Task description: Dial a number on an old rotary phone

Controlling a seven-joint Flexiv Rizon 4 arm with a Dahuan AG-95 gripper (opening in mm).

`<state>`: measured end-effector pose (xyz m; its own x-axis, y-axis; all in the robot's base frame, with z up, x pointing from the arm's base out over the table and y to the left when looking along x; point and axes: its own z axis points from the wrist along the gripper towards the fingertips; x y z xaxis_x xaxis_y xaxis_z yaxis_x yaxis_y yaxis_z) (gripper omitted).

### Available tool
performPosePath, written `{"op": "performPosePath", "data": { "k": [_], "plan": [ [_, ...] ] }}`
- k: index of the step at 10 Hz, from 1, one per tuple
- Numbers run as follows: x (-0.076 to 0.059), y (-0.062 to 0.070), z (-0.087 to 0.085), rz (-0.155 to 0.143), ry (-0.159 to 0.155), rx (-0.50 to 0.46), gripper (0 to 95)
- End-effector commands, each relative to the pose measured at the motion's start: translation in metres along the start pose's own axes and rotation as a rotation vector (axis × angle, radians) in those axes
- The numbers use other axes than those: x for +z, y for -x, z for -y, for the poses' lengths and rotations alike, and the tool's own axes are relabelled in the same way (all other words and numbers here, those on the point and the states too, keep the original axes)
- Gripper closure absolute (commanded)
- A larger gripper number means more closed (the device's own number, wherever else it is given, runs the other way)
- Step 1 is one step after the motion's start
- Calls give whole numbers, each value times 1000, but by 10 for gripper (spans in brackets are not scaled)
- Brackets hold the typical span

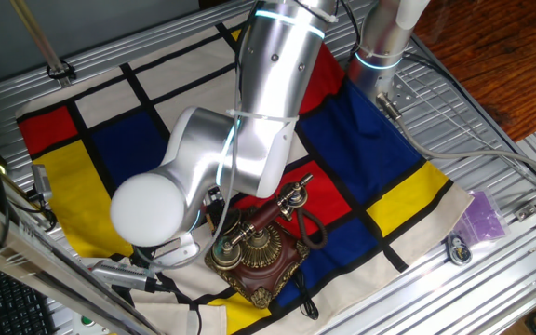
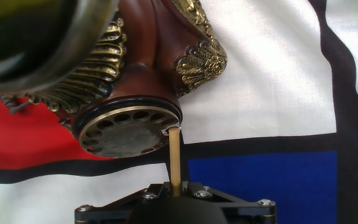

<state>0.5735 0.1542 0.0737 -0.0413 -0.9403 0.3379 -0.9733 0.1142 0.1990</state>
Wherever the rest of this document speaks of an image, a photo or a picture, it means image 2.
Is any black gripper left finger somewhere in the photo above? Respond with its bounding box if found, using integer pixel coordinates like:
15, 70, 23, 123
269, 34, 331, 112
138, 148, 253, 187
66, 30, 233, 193
74, 182, 175, 224

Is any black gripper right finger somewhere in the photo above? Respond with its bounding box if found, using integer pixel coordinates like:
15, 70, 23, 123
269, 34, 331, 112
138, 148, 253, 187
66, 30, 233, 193
180, 181, 277, 224

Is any brass rotary dial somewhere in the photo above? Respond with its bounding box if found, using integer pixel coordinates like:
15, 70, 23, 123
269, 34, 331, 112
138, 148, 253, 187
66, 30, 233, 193
78, 105, 181, 159

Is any short wooden stick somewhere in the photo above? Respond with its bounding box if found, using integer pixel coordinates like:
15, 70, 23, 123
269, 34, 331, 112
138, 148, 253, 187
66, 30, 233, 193
168, 126, 182, 198

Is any antique brass rotary telephone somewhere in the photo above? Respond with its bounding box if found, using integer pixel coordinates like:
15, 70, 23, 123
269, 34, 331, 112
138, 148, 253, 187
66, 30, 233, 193
0, 0, 229, 159

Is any brass brown phone handset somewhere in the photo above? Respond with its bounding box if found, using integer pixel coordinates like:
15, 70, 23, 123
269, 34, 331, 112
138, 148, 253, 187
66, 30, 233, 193
0, 0, 120, 95

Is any red blue yellow grid cloth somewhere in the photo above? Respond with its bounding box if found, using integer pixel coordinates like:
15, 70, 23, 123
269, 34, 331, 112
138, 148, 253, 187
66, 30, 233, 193
0, 0, 358, 224

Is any dark brown coiled cord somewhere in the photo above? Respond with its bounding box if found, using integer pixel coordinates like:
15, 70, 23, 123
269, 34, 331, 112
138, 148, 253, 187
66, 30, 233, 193
0, 95, 34, 116

